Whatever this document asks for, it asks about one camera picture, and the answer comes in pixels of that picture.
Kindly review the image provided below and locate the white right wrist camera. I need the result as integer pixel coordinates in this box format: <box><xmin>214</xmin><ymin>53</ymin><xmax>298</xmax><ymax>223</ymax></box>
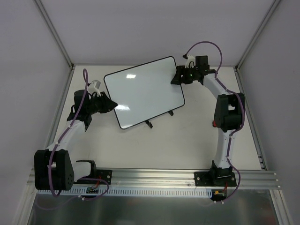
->
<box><xmin>182</xmin><ymin>54</ymin><xmax>195</xmax><ymax>68</ymax></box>

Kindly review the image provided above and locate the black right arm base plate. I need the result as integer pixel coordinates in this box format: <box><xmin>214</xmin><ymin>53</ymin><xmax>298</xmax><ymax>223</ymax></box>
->
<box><xmin>194</xmin><ymin>172</ymin><xmax>237</xmax><ymax>187</ymax></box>

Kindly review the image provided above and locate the aluminium frame post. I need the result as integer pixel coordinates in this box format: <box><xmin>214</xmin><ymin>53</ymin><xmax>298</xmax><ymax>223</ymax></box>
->
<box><xmin>35</xmin><ymin>0</ymin><xmax>75</xmax><ymax>68</ymax></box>
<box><xmin>234</xmin><ymin>0</ymin><xmax>282</xmax><ymax>71</ymax></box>

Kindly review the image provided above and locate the white whiteboard black frame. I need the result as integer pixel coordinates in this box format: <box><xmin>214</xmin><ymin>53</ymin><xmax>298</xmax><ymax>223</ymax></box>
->
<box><xmin>104</xmin><ymin>56</ymin><xmax>185</xmax><ymax>130</ymax></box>

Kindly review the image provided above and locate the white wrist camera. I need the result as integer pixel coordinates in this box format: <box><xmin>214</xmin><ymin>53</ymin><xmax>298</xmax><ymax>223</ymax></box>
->
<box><xmin>87</xmin><ymin>80</ymin><xmax>101</xmax><ymax>96</ymax></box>
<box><xmin>182</xmin><ymin>54</ymin><xmax>195</xmax><ymax>68</ymax></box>

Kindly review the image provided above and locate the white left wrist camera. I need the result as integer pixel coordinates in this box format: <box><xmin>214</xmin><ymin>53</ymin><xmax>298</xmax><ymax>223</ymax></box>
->
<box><xmin>87</xmin><ymin>80</ymin><xmax>101</xmax><ymax>96</ymax></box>

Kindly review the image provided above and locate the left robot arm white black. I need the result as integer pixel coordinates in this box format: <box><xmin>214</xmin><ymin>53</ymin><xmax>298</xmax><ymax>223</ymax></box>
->
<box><xmin>34</xmin><ymin>90</ymin><xmax>118</xmax><ymax>192</ymax></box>

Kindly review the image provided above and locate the right aluminium frame post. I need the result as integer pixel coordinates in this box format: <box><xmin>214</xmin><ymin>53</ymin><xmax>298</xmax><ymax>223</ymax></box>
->
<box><xmin>234</xmin><ymin>0</ymin><xmax>282</xmax><ymax>71</ymax></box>

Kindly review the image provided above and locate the left aluminium frame post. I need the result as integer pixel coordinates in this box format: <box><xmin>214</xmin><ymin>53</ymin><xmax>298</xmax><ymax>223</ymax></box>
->
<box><xmin>35</xmin><ymin>0</ymin><xmax>75</xmax><ymax>68</ymax></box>

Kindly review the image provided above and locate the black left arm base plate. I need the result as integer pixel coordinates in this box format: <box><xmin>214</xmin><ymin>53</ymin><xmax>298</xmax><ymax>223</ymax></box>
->
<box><xmin>75</xmin><ymin>169</ymin><xmax>113</xmax><ymax>185</ymax></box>

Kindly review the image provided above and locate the aluminium mounting rail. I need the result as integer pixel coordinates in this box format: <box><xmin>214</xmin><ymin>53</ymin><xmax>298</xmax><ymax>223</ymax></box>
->
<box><xmin>27</xmin><ymin>166</ymin><xmax>282</xmax><ymax>189</ymax></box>

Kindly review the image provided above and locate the white slotted cable duct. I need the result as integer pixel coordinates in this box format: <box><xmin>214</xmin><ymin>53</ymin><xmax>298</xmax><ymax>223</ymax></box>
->
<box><xmin>37</xmin><ymin>187</ymin><xmax>213</xmax><ymax>198</ymax></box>

